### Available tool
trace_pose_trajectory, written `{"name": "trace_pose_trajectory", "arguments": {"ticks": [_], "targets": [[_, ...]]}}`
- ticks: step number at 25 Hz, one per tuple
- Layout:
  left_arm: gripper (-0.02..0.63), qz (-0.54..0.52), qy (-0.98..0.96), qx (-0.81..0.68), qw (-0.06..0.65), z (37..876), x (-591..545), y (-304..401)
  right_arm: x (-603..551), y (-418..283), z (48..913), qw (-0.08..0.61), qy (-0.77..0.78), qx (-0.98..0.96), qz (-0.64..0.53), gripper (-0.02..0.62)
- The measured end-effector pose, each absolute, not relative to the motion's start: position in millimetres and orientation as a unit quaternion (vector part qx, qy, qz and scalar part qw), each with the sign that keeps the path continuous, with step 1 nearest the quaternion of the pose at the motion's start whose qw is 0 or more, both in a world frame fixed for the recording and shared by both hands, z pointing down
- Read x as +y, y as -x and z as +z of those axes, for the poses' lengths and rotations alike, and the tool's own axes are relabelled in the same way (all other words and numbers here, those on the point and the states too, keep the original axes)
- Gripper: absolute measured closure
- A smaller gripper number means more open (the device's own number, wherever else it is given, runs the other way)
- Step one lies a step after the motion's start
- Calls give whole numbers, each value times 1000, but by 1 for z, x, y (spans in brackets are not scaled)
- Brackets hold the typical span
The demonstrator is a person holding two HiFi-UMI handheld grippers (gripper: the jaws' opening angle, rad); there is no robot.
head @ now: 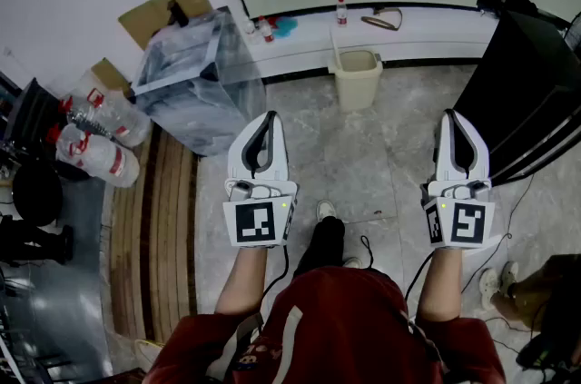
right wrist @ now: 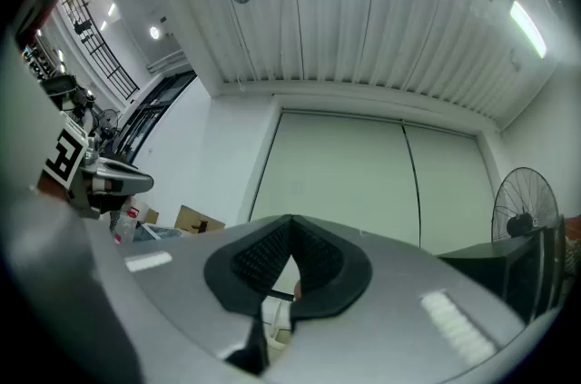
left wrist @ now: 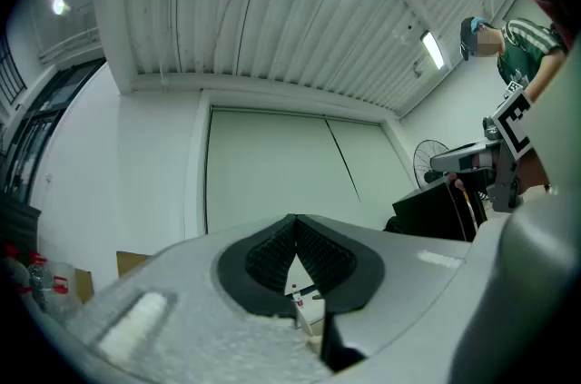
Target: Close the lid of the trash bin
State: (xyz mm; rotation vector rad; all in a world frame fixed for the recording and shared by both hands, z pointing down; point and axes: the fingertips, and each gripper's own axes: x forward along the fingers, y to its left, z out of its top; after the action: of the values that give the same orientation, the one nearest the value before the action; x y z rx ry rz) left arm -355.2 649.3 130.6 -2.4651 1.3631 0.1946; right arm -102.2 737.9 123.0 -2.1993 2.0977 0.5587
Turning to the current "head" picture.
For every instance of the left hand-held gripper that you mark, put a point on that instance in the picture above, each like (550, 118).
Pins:
(258, 191)

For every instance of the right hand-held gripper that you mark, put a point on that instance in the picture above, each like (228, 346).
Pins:
(458, 191)

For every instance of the beige trash bin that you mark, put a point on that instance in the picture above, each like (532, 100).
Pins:
(357, 82)

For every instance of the person's left forearm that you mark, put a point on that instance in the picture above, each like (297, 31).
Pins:
(240, 278)

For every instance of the person's right forearm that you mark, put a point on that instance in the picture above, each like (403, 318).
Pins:
(440, 282)

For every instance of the person's white shoe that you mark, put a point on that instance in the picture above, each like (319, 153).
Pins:
(326, 209)
(353, 262)

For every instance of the black cabinet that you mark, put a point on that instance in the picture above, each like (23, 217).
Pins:
(526, 91)

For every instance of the person's black trouser leg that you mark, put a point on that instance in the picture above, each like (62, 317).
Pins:
(320, 246)

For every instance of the clear small bottle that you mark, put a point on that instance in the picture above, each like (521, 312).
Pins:
(250, 30)

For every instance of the red label water bottle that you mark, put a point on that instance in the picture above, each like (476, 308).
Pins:
(267, 30)
(341, 12)

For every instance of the white low ledge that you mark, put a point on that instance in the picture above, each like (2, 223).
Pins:
(422, 37)

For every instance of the wooden floor board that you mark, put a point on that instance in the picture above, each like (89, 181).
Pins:
(154, 237)

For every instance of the blue cloth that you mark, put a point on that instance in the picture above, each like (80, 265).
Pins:
(286, 27)

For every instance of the large clear water jug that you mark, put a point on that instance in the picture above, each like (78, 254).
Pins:
(113, 114)
(97, 157)

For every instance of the black bag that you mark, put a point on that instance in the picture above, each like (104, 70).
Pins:
(517, 3)

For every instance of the small brown cardboard box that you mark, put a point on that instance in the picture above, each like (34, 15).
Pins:
(111, 73)

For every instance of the large brown cardboard box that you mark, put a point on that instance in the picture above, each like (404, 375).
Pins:
(150, 16)

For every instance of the person's red shirt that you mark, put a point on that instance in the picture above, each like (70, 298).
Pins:
(345, 327)

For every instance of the black backpack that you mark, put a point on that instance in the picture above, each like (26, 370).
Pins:
(549, 350)

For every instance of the black round stool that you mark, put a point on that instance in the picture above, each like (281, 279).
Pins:
(37, 193)

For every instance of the black equipment rack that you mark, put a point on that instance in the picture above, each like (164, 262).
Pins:
(27, 114)

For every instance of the grey metal sheet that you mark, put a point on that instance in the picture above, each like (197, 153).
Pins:
(59, 314)

